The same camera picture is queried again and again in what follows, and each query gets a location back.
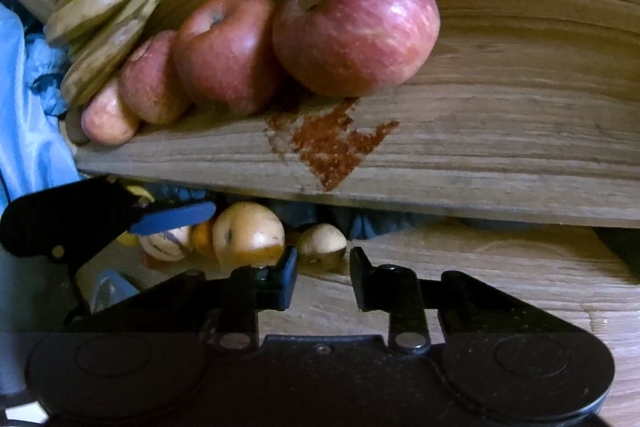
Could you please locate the dark blue jacket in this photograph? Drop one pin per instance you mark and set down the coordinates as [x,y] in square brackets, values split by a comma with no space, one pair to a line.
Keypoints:
[380,224]

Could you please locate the small yellow fruit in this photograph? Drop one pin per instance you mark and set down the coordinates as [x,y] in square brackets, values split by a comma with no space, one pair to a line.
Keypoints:
[322,243]

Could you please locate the light blue plastic sheet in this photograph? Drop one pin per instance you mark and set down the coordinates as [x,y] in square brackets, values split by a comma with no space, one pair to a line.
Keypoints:
[30,142]

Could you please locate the orange tangerine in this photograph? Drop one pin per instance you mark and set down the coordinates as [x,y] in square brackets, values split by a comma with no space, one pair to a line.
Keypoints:
[202,238]

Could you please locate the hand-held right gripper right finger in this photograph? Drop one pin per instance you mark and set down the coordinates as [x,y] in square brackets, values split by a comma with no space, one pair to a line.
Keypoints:
[361,287]

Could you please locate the yellow lemon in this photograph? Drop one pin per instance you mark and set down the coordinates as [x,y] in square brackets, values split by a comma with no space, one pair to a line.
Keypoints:
[141,194]

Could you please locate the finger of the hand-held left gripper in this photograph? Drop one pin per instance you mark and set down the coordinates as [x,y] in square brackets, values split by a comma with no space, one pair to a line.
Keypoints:
[175,218]

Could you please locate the wooden desk shelf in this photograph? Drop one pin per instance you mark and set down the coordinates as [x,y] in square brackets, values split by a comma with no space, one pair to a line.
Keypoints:
[500,107]

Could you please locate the striped pepino melon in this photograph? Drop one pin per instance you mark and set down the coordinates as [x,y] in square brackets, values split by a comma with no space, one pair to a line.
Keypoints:
[167,243]

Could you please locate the bunch of bananas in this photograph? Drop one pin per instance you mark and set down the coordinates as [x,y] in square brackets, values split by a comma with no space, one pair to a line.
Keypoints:
[100,2]

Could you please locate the red apple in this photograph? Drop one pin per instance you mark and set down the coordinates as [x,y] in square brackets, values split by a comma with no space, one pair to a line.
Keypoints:
[355,22]
[150,79]
[227,52]
[107,117]

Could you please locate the crumpled blue plastic bag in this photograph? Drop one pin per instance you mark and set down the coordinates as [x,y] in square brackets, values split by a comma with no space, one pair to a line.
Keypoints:
[47,77]

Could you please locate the round yellow pepino melon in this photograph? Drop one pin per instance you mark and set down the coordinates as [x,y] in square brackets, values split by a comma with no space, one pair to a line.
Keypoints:
[247,232]

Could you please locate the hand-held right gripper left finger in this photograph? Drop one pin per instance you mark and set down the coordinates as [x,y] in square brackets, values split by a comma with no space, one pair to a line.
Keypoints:
[289,279]

